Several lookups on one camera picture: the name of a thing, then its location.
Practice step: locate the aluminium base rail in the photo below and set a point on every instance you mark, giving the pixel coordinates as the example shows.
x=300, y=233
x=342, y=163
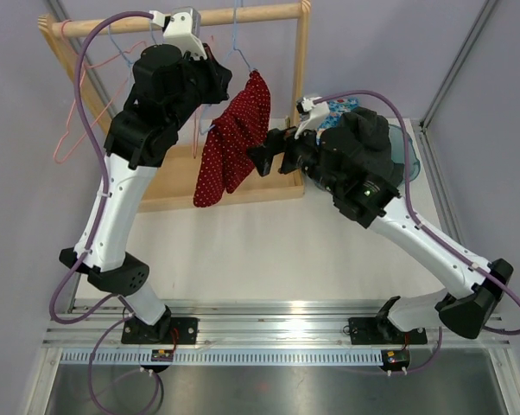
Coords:
x=254, y=324

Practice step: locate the dark grey dotted skirt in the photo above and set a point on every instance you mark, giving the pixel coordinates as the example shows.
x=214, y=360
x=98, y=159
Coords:
x=370, y=133

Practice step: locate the teal plastic tub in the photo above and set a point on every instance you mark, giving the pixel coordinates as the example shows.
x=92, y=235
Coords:
x=402, y=152

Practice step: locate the aluminium frame post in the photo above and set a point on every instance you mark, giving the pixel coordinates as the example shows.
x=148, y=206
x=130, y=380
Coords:
x=467, y=46
x=59, y=12

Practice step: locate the red dotted skirt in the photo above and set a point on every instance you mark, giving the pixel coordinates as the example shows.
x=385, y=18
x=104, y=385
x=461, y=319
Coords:
x=242, y=125

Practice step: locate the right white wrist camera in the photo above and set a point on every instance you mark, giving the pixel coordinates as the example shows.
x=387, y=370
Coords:
x=313, y=110

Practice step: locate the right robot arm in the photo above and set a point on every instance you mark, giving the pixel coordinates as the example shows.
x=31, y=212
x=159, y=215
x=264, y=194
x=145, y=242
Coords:
x=473, y=285

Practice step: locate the wooden clothes rack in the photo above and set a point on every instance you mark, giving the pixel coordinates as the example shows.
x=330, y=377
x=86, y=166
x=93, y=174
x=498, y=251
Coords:
x=174, y=184

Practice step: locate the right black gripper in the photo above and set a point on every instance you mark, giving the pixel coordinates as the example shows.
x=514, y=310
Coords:
x=275, y=142

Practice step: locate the slotted grey cable duct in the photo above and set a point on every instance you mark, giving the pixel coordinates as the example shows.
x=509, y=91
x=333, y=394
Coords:
x=226, y=357

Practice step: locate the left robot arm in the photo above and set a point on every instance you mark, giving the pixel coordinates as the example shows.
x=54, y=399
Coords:
x=169, y=85

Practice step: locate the left aluminium frame post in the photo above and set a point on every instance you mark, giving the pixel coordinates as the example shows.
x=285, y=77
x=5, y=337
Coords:
x=59, y=12

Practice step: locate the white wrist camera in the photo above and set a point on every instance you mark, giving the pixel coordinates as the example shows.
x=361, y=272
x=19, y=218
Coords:
x=313, y=110
x=181, y=28

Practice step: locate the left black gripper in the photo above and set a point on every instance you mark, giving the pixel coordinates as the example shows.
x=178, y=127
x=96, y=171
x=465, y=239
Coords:
x=218, y=75

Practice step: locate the blue floral skirt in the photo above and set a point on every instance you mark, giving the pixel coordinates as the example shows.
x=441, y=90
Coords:
x=337, y=108

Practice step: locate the right aluminium frame post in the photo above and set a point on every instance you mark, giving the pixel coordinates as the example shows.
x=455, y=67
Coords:
x=467, y=46

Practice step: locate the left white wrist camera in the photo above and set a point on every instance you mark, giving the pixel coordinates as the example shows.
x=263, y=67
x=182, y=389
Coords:
x=181, y=28

